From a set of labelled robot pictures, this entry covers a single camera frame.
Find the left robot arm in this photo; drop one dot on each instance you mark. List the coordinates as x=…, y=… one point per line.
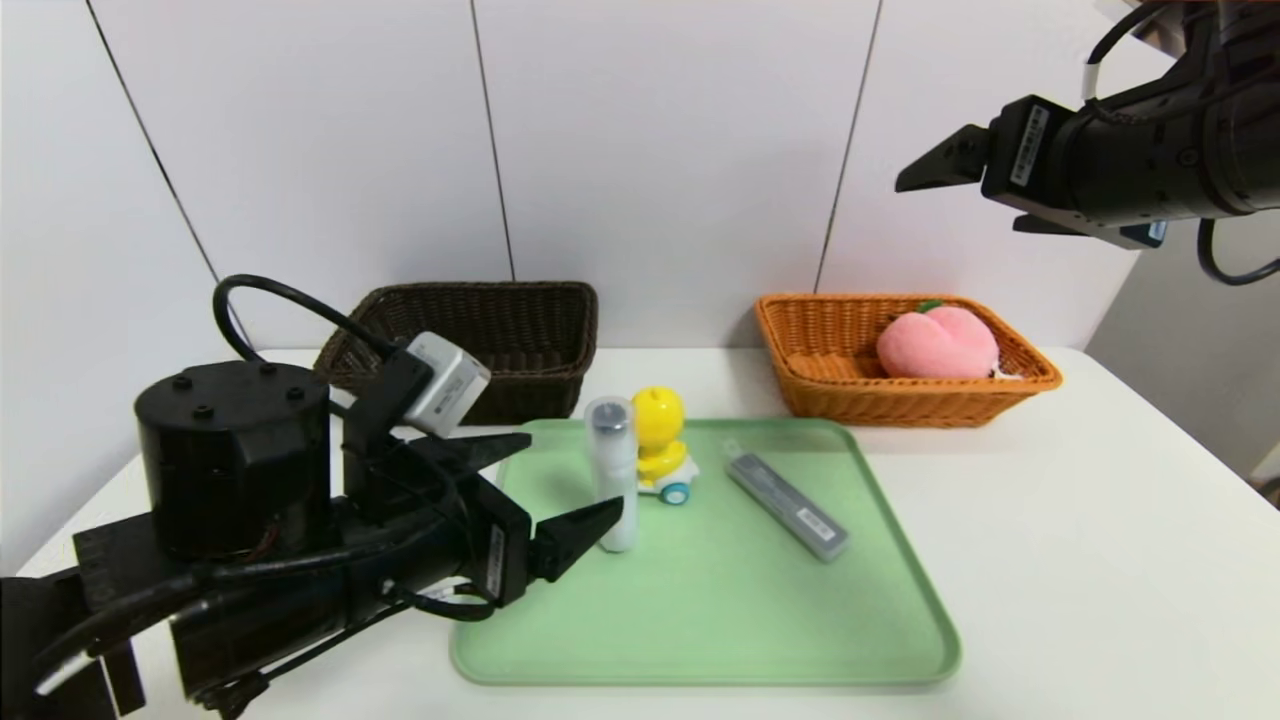
x=230, y=450

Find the pink plush peach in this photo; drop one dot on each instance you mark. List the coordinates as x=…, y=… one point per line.
x=935, y=345

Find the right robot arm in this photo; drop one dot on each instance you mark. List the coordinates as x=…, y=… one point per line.
x=1230, y=40

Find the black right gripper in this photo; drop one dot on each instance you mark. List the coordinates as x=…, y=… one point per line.
x=1028, y=150

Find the green plastic tray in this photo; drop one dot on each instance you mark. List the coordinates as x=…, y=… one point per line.
x=720, y=620

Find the white cylindrical bottle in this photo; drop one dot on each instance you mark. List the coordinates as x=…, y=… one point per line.
x=612, y=470

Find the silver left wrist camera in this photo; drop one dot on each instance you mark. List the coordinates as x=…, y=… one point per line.
x=450, y=385

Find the yellow duck scooter toy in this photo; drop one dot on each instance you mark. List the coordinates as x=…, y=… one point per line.
x=660, y=420

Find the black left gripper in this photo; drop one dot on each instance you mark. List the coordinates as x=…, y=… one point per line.
x=497, y=556

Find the orange wicker basket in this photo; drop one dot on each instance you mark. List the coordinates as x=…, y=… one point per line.
x=830, y=400

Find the dark brown wicker basket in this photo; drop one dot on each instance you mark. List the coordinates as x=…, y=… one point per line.
x=540, y=340

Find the grey pencil lead case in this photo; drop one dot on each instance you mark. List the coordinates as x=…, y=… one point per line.
x=790, y=505

